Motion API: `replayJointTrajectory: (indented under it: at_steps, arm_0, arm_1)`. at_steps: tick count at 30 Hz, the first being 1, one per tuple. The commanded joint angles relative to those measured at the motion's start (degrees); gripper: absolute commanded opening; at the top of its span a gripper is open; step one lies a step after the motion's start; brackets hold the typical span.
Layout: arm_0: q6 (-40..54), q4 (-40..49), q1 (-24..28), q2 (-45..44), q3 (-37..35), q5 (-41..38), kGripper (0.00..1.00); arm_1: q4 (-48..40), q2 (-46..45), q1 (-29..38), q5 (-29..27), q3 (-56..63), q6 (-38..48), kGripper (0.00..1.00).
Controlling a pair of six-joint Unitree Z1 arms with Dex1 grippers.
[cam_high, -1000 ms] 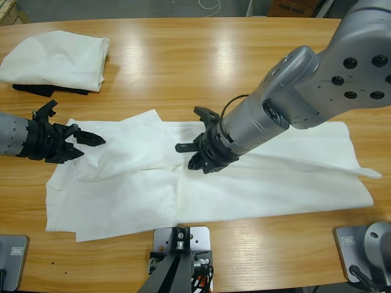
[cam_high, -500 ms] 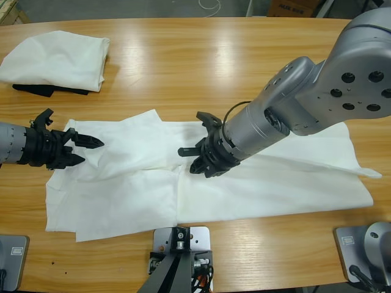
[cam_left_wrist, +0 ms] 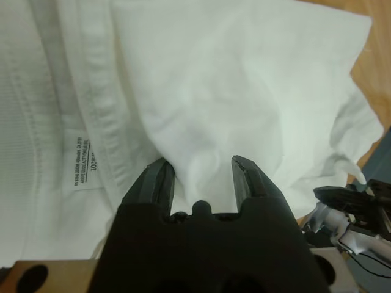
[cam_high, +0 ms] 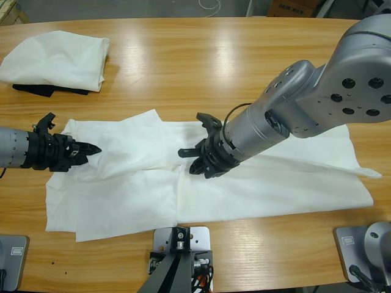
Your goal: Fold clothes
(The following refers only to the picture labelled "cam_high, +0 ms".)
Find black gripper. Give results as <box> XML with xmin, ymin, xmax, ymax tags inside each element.
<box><xmin>25</xmin><ymin>131</ymin><xmax>103</xmax><ymax>173</ymax></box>
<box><xmin>178</xmin><ymin>129</ymin><xmax>241</xmax><ymax>179</ymax></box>

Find white printed t-shirt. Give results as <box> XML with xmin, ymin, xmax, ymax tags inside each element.
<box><xmin>45</xmin><ymin>109</ymin><xmax>383</xmax><ymax>244</ymax></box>

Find black garment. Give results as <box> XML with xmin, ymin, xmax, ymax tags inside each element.
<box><xmin>12</xmin><ymin>82</ymin><xmax>91</xmax><ymax>98</ymax></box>

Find white garment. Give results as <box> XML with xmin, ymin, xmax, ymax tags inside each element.
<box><xmin>0</xmin><ymin>30</ymin><xmax>111</xmax><ymax>92</ymax></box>

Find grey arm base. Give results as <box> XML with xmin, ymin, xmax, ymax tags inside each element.
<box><xmin>332</xmin><ymin>222</ymin><xmax>391</xmax><ymax>284</ymax></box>
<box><xmin>0</xmin><ymin>234</ymin><xmax>31</xmax><ymax>292</ymax></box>

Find black clamp block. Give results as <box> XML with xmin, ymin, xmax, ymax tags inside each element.
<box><xmin>189</xmin><ymin>249</ymin><xmax>214</xmax><ymax>277</ymax></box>
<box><xmin>148</xmin><ymin>250</ymin><xmax>167</xmax><ymax>274</ymax></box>

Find wooden crate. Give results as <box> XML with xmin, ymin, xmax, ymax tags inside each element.
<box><xmin>0</xmin><ymin>0</ymin><xmax>29</xmax><ymax>27</ymax></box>

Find brown cardboard box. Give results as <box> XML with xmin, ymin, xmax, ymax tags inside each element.
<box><xmin>268</xmin><ymin>0</ymin><xmax>315</xmax><ymax>18</ymax></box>

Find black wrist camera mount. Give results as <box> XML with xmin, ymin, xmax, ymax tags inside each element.
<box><xmin>32</xmin><ymin>112</ymin><xmax>57</xmax><ymax>136</ymax></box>
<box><xmin>196</xmin><ymin>112</ymin><xmax>223</xmax><ymax>136</ymax></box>

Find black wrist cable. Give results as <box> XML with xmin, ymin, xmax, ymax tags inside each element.
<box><xmin>222</xmin><ymin>103</ymin><xmax>253</xmax><ymax>129</ymax></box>

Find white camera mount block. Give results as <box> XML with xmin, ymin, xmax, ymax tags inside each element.
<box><xmin>152</xmin><ymin>226</ymin><xmax>212</xmax><ymax>293</ymax></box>

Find dark camera post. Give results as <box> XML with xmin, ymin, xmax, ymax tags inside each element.
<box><xmin>136</xmin><ymin>225</ymin><xmax>196</xmax><ymax>293</ymax></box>

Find orange and black cables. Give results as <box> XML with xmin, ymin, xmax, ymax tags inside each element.
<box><xmin>191</xmin><ymin>265</ymin><xmax>216</xmax><ymax>293</ymax></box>

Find white cable loop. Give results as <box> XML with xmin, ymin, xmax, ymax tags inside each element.
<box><xmin>197</xmin><ymin>0</ymin><xmax>221</xmax><ymax>15</ymax></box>

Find white metal frame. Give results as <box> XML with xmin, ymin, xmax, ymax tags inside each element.
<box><xmin>314</xmin><ymin>0</ymin><xmax>337</xmax><ymax>19</ymax></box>

